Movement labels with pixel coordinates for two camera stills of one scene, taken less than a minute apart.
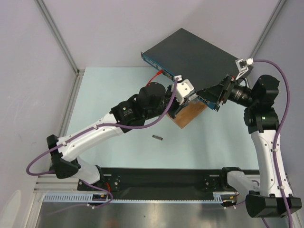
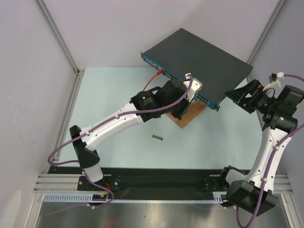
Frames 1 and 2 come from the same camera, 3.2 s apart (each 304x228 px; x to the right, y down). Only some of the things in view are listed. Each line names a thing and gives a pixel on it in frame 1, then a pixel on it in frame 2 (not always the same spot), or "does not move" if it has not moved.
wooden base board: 186,113 does not move
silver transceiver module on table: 156,137 does not move
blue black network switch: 182,53 does not move
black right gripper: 226,89 to 247,99
